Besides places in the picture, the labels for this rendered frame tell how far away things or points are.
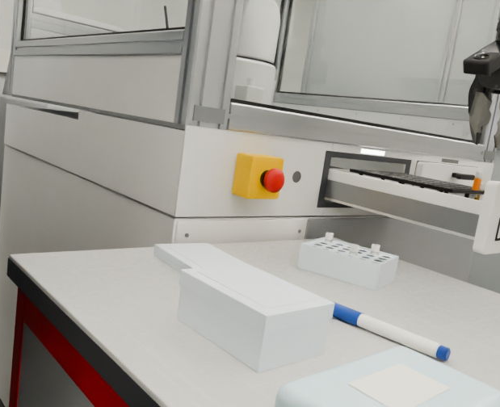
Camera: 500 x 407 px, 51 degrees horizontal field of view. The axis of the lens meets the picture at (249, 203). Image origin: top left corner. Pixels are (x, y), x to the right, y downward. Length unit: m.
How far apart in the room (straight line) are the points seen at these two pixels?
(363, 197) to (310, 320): 0.54
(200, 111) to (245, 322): 0.45
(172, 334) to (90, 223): 0.64
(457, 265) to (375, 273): 0.84
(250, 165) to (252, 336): 0.44
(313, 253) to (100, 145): 0.51
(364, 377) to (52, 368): 0.37
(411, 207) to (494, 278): 1.90
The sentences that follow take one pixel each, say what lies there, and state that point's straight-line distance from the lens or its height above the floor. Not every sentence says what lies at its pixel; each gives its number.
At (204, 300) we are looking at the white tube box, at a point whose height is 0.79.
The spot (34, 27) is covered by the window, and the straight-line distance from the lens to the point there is 1.58.
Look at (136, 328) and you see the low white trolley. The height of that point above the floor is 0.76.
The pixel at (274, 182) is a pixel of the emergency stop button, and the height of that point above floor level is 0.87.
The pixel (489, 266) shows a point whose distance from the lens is 2.82.
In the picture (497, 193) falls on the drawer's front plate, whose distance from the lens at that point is 0.86.
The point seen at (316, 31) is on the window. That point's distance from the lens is 1.02.
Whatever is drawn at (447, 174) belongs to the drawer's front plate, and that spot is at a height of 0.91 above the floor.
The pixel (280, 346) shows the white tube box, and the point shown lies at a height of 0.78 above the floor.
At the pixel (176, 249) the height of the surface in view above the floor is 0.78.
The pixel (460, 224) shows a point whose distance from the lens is 0.89.
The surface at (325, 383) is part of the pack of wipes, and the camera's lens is 0.37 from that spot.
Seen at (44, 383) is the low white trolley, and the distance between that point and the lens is 0.67.
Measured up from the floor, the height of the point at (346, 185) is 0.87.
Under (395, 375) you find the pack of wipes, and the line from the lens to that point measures 0.40.
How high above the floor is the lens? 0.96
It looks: 9 degrees down
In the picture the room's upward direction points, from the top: 8 degrees clockwise
